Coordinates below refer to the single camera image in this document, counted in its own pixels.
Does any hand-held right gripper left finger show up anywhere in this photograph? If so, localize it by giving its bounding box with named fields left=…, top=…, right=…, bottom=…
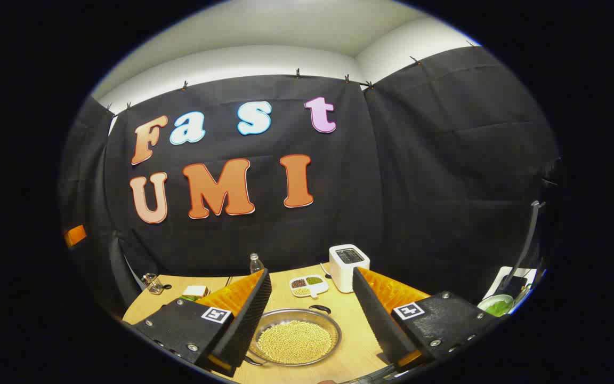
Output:
left=123, top=268, right=273, bottom=378

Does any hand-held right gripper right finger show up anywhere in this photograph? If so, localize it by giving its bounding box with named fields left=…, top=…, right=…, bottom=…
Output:
left=352, top=267, right=510, bottom=374

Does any steel pot with black handle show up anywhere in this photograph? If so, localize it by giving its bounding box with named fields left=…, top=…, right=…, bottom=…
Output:
left=246, top=304, right=343, bottom=367

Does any heap of soybeans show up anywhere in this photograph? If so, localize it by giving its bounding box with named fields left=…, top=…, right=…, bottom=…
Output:
left=256, top=320, right=334, bottom=365

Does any white toaster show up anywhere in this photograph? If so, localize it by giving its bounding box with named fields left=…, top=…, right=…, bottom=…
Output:
left=329, top=244, right=370, bottom=293

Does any white divided bean dish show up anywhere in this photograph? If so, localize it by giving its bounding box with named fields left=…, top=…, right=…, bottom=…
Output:
left=289, top=275, right=329, bottom=298

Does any white bowl with greens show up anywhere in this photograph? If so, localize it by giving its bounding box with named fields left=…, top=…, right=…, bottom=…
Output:
left=478, top=294, right=515, bottom=318

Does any black tablet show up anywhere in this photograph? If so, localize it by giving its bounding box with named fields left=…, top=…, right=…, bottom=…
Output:
left=499, top=275, right=529, bottom=299

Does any white side table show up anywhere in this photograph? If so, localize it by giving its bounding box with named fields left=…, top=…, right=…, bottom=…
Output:
left=484, top=266, right=538, bottom=316

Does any grey metal stand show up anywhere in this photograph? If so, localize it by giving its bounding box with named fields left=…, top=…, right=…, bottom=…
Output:
left=512, top=200, right=546, bottom=283

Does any row of small backdrop clips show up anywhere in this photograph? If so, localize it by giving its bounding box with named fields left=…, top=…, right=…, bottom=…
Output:
left=106, top=40, right=479, bottom=115

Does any small metal wire rack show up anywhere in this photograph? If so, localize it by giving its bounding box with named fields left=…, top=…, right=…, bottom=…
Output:
left=142, top=273, right=165, bottom=295

